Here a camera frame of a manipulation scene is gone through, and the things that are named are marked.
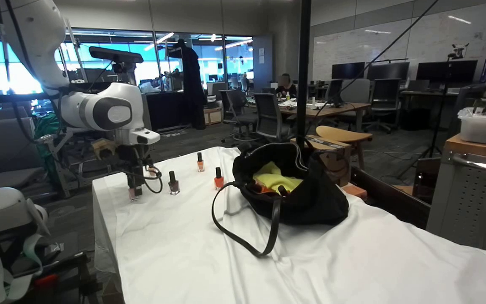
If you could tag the row of monitors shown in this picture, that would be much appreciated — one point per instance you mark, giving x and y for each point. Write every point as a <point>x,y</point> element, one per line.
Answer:
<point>388,71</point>

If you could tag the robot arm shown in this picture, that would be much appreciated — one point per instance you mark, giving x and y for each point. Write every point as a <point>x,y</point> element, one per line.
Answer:
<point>99,112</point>

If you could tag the camera on mount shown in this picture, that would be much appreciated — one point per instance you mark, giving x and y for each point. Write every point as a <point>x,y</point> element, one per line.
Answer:
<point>114,55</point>

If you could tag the camera on tripod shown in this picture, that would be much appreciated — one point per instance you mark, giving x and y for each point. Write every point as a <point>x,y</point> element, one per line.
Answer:
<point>443,105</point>

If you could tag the orange nail polish bottle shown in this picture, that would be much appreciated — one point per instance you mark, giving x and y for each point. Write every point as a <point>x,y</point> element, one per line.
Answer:
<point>201,165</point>

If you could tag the white tablecloth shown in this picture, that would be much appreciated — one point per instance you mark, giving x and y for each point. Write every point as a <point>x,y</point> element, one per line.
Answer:
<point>310,261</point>

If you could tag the pale pink nail polish bottle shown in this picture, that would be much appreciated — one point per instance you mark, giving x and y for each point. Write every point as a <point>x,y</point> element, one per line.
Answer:
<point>133,194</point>

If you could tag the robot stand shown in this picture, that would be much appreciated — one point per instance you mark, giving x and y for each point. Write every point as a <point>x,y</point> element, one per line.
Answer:
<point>61,274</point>

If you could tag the wooden stool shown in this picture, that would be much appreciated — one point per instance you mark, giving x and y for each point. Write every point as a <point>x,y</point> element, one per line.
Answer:
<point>342,135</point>

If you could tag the person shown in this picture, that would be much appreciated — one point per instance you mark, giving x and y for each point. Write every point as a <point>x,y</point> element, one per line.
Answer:
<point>286,88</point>

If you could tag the grey armchair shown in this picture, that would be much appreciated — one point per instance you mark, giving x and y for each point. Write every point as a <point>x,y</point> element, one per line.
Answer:
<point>9,147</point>

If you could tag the yellow cloth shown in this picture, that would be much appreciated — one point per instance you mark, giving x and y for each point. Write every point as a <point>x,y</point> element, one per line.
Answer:
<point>274,179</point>

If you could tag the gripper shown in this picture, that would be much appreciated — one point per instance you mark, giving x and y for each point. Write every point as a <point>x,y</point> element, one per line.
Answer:
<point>131,160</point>

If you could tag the grey perforated cabinet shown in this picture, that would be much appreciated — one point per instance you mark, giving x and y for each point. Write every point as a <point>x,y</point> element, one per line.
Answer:
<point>458,202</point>

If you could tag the black coat on rack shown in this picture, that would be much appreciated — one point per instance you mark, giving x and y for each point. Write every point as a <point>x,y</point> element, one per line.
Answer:
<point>193,84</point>

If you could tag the row of office chairs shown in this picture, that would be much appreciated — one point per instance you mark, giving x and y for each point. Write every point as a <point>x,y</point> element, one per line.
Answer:
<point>268,114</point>
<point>384,99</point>

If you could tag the white plastic bin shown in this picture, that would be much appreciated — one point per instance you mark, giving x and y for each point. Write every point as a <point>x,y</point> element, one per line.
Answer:
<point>479,126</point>

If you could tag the dark brown nail polish bottle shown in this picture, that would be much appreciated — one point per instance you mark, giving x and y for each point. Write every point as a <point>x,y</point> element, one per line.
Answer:
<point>174,185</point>

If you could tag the black handbag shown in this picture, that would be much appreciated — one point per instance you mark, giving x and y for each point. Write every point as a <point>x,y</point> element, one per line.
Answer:
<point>310,198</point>

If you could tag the wooden table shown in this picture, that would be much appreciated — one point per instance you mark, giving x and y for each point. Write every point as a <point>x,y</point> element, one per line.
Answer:
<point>331,110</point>

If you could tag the orange block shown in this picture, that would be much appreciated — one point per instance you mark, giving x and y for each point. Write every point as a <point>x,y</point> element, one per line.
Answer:
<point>355,191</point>

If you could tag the black pole stand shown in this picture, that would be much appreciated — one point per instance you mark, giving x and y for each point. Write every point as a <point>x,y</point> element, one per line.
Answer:
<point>303,76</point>

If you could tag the red nail polish bottle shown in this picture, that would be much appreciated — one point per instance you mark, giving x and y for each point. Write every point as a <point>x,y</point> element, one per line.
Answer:
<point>219,182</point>

